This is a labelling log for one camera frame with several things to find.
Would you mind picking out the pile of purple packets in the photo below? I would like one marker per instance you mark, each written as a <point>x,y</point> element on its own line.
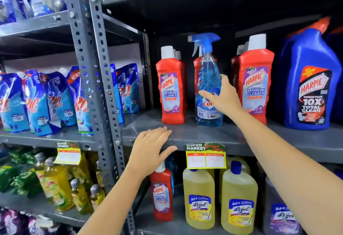
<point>24,222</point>

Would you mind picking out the person's left forearm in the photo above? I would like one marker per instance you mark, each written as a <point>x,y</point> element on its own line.
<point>115,202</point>

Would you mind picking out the grey metal shelving rack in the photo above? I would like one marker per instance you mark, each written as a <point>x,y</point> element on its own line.
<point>34,24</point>
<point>187,135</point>

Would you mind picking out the person's right hand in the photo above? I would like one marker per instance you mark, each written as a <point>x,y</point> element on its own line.
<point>227,100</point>

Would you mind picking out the small red bathroom cleaner bottle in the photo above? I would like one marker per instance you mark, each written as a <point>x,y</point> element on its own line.
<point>162,194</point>

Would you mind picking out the row of yellow dishwash bottles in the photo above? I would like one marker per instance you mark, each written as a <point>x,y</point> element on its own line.
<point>61,184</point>

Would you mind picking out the blue toilet cleaner bottle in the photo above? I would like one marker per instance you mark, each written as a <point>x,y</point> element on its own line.
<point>337,55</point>
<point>308,87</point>

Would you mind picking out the blue glass cleaner spray bottle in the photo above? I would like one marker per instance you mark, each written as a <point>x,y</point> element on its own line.
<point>207,76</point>

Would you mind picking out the person's left middle finger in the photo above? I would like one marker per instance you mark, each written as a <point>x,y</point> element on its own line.
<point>158,133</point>

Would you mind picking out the person's left little finger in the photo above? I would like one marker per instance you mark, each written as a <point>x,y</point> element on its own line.
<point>142,136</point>

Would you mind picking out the row of blue detergent pouches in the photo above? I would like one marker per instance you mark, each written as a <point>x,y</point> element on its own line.
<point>37,100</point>

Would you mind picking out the pile of green packets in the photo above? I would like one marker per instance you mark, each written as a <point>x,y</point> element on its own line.
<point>18,175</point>

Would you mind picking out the person's left thumb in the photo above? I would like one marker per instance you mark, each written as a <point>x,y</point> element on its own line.
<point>168,153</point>

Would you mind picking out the yellow and green price tag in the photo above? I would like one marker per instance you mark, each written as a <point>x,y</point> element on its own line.
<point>205,157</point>
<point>67,153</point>

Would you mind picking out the person's left hand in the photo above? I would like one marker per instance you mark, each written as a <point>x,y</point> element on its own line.
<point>146,154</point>

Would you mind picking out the purple floor cleaner bottle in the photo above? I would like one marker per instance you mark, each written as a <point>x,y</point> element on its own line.
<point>281,213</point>

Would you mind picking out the yellow floor cleaner bottle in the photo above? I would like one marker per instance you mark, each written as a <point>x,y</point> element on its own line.
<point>198,197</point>
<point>239,200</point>
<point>242,163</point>

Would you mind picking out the person's right thumb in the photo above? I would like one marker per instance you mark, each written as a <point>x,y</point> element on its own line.
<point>209,95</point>

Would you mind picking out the person's right forearm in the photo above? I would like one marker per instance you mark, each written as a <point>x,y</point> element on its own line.
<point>289,173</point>

